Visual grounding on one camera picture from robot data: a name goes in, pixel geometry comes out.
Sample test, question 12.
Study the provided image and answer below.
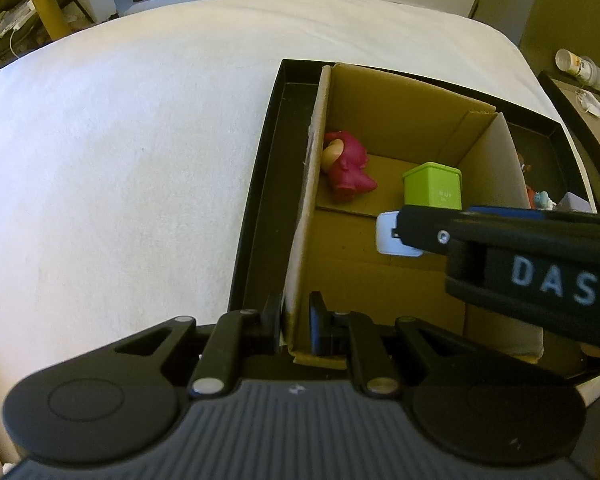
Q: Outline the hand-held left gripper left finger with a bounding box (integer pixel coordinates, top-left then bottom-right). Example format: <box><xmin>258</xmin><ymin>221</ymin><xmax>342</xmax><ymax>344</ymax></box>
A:
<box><xmin>27</xmin><ymin>291</ymin><xmax>285</xmax><ymax>400</ymax></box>

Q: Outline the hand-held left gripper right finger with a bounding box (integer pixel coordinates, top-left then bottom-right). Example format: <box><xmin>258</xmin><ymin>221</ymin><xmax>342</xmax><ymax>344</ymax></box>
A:
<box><xmin>307</xmin><ymin>291</ymin><xmax>556</xmax><ymax>400</ymax></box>

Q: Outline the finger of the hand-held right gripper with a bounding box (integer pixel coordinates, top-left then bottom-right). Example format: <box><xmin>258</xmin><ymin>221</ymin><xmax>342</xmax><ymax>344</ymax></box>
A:
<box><xmin>469</xmin><ymin>206</ymin><xmax>600</xmax><ymax>231</ymax></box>
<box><xmin>397</xmin><ymin>204</ymin><xmax>481</xmax><ymax>257</ymax></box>

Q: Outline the blue and red figure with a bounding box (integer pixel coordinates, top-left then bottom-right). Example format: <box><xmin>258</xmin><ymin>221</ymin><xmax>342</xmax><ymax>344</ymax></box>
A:
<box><xmin>525</xmin><ymin>185</ymin><xmax>557</xmax><ymax>211</ymax></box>

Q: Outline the white charger plug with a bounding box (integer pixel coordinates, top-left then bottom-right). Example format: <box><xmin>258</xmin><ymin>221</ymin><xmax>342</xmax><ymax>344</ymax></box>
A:
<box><xmin>375</xmin><ymin>210</ymin><xmax>428</xmax><ymax>258</ymax></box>

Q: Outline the green cube box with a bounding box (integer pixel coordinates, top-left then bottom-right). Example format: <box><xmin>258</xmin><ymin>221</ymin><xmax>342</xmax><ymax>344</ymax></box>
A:
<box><xmin>402</xmin><ymin>161</ymin><xmax>463</xmax><ymax>211</ymax></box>

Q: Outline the white lilac cube toy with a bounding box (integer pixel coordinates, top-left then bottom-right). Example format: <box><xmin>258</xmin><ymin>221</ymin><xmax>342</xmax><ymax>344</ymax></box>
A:
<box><xmin>555</xmin><ymin>192</ymin><xmax>593</xmax><ymax>214</ymax></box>

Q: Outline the brown-haired doll figure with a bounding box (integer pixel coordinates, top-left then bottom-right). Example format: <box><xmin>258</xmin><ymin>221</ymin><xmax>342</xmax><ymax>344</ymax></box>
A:
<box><xmin>516</xmin><ymin>152</ymin><xmax>535</xmax><ymax>186</ymax></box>

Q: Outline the pink bear toy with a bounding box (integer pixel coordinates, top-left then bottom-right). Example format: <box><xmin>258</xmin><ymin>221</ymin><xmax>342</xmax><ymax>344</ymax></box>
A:
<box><xmin>322</xmin><ymin>130</ymin><xmax>379</xmax><ymax>204</ymax></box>

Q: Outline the brown cardboard box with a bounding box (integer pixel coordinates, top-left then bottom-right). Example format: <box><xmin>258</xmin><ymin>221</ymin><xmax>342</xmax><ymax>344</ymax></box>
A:
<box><xmin>280</xmin><ymin>62</ymin><xmax>546</xmax><ymax>366</ymax></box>

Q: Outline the black shallow tray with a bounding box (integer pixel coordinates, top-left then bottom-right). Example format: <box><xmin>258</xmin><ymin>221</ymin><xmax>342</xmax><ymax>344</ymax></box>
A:
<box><xmin>227</xmin><ymin>58</ymin><xmax>600</xmax><ymax>386</ymax></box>

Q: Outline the black tray with brown inside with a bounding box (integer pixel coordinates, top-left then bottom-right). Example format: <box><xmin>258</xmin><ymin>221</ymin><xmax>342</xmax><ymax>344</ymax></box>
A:
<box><xmin>537</xmin><ymin>71</ymin><xmax>600</xmax><ymax>213</ymax></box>

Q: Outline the white face mask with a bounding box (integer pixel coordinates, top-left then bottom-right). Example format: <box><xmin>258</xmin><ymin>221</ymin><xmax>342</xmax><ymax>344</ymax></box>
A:
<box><xmin>577</xmin><ymin>90</ymin><xmax>600</xmax><ymax>117</ymax></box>

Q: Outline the stack of paper cups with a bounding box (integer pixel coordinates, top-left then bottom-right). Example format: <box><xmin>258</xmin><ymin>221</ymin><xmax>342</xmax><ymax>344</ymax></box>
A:
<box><xmin>555</xmin><ymin>49</ymin><xmax>600</xmax><ymax>88</ymax></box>

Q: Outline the large cardboard sheet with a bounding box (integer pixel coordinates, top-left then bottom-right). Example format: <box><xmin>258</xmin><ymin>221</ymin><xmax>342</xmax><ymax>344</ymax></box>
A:
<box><xmin>520</xmin><ymin>0</ymin><xmax>600</xmax><ymax>77</ymax></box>

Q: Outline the black chair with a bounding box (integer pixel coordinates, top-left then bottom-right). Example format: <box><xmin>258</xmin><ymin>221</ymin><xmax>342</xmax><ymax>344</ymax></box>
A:
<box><xmin>0</xmin><ymin>0</ymin><xmax>77</xmax><ymax>70</ymax></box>

